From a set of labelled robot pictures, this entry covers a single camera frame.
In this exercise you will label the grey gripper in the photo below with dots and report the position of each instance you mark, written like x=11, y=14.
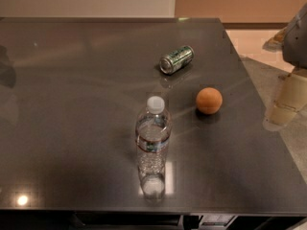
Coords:
x=297, y=45

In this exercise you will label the orange ball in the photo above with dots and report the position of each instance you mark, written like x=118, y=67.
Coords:
x=209, y=100

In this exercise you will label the clear plastic water bottle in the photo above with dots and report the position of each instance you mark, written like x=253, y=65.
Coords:
x=152, y=136

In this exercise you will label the green aluminium soda can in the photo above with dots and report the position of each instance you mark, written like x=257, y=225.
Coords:
x=176, y=60

